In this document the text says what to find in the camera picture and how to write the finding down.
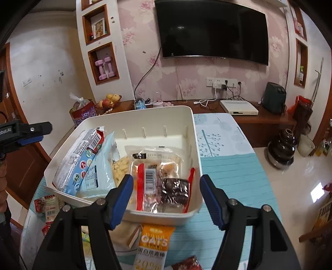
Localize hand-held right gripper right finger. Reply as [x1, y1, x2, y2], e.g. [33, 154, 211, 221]
[200, 174, 303, 270]

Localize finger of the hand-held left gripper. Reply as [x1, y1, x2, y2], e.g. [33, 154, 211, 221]
[16, 121, 53, 146]

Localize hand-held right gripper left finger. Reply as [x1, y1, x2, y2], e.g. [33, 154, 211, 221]
[31, 174, 134, 270]

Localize beige kraft snack packet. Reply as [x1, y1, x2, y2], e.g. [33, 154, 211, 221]
[110, 221, 143, 251]

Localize clear yellow puffed snack packet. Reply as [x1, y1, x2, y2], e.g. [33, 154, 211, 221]
[111, 155, 131, 187]

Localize light blue snack packet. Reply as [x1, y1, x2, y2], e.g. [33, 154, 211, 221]
[78, 131, 121, 191]

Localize red-edged clear brownie packet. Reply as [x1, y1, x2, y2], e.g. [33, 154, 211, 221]
[129, 160, 195, 214]

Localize blue white snack packet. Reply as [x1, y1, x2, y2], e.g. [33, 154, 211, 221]
[52, 126, 105, 195]

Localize orange white oat bar packet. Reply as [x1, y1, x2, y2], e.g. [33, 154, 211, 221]
[133, 224, 176, 270]

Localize clear brown biscuit packet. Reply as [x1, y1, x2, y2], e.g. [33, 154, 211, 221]
[124, 145, 183, 182]

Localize dark red brown snack packet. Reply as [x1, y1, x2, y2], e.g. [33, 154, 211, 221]
[171, 256, 204, 270]

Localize white plastic storage box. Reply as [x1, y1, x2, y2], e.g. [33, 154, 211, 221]
[44, 105, 203, 226]

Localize brown wooden door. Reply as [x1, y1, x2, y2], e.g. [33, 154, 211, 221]
[0, 43, 52, 208]

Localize teal white leaf-print tablecloth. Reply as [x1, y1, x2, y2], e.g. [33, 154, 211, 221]
[19, 113, 282, 270]

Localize red plastic bag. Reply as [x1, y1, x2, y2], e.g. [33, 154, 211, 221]
[69, 93, 97, 127]

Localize red white snack packet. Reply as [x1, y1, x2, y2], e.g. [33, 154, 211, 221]
[34, 195, 64, 224]

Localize fruit bowl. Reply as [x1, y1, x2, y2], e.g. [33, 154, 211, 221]
[96, 93, 122, 109]

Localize dark brown tiered vase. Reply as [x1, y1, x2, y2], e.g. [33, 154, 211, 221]
[267, 128, 297, 170]

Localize wooden television cabinet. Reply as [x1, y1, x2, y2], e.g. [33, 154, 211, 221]
[114, 100, 297, 147]

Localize white set-top box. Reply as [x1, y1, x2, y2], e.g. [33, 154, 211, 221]
[219, 100, 259, 116]

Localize wooden side furniture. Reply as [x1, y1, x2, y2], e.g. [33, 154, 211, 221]
[298, 200, 332, 243]

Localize white bucket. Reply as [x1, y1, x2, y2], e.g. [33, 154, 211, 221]
[298, 135, 315, 157]

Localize dark green appliance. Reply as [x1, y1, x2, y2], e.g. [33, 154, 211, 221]
[261, 82, 286, 114]

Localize tall dark red holder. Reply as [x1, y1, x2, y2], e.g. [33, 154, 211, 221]
[287, 95, 312, 135]

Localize white wall shelf unit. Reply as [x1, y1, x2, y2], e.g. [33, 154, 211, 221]
[76, 0, 135, 104]

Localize white picture frame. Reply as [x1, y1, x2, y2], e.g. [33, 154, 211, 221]
[91, 18, 105, 39]

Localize white wall socket strip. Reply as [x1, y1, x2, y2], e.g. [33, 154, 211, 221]
[207, 77, 245, 87]

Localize black television cable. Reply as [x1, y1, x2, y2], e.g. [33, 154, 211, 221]
[133, 47, 161, 100]

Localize bottles by the wall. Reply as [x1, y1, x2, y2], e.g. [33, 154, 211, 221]
[315, 137, 332, 156]

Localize wooden wall niches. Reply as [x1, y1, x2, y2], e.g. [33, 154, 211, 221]
[293, 8, 309, 89]

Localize black wall television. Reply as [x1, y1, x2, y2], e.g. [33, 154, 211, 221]
[155, 0, 269, 65]

